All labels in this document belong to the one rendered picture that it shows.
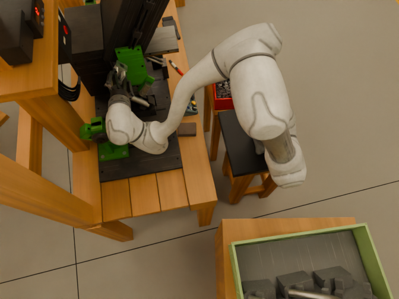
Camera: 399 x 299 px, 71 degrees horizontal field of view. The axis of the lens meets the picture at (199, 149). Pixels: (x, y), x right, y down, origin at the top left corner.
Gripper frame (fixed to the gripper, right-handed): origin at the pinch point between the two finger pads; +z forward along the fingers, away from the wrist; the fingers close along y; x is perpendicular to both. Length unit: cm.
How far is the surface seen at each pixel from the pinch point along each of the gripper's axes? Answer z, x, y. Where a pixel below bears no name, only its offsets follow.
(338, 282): -94, -18, -90
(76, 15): 31.9, 2.9, 21.2
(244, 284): -86, 13, -68
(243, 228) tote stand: -60, 10, -74
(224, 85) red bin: 14, -17, -59
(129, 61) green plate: 4.3, -4.8, -2.2
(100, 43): 13.2, -0.7, 10.3
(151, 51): 17.0, -9.1, -12.9
